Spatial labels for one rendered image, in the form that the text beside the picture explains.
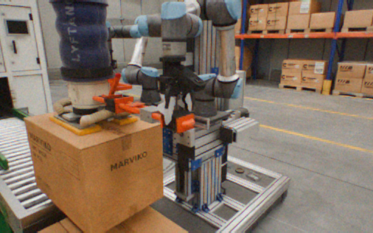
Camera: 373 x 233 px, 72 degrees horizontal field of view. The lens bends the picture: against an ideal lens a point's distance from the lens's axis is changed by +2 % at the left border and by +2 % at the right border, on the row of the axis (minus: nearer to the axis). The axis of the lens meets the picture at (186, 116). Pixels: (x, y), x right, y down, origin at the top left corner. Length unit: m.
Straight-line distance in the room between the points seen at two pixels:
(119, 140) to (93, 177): 0.17
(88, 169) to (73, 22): 0.60
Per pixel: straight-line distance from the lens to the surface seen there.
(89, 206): 1.12
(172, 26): 0.78
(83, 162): 1.03
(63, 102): 1.44
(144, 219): 1.47
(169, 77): 0.80
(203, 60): 1.63
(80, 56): 1.19
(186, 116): 0.79
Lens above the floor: 1.46
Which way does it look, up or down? 17 degrees down
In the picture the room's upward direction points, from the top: straight up
